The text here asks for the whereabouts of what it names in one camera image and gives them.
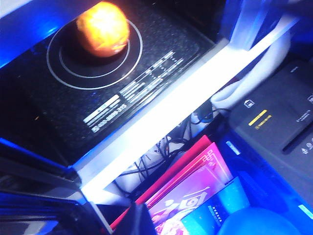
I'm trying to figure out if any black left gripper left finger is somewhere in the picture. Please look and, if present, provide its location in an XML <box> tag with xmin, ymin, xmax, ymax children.
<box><xmin>129</xmin><ymin>203</ymin><xmax>142</xmax><ymax>235</ymax></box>

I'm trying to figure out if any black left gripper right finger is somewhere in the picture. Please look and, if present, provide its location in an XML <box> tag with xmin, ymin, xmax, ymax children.
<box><xmin>139</xmin><ymin>203</ymin><xmax>157</xmax><ymax>235</ymax></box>

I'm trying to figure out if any orange fruit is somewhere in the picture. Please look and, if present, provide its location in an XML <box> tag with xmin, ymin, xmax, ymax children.
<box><xmin>76</xmin><ymin>1</ymin><xmax>130</xmax><ymax>58</ymax></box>

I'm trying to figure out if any silver microwave oven body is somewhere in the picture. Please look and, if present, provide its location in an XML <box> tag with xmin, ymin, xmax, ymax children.
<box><xmin>0</xmin><ymin>0</ymin><xmax>301</xmax><ymax>172</ymax></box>

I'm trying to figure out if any teal printed box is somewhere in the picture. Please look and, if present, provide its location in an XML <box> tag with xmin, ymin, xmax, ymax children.
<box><xmin>180</xmin><ymin>177</ymin><xmax>251</xmax><ymax>235</ymax></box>

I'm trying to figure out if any white power strip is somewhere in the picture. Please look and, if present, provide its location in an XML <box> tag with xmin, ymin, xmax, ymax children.
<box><xmin>114</xmin><ymin>144</ymin><xmax>179</xmax><ymax>196</ymax></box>

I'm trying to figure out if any white table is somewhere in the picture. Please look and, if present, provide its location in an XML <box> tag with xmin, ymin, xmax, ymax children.
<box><xmin>73</xmin><ymin>17</ymin><xmax>301</xmax><ymax>205</ymax></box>

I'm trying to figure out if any shiny blue rounded object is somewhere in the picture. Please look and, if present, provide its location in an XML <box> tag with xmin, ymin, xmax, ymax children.
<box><xmin>216</xmin><ymin>207</ymin><xmax>304</xmax><ymax>235</ymax></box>

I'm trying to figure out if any black paper shredder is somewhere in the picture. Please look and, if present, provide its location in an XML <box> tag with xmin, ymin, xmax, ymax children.
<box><xmin>228</xmin><ymin>62</ymin><xmax>313</xmax><ymax>196</ymax></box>

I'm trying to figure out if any white foam sheet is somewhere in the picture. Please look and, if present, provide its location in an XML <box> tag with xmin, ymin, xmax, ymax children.
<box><xmin>210</xmin><ymin>31</ymin><xmax>292</xmax><ymax>110</ymax></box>

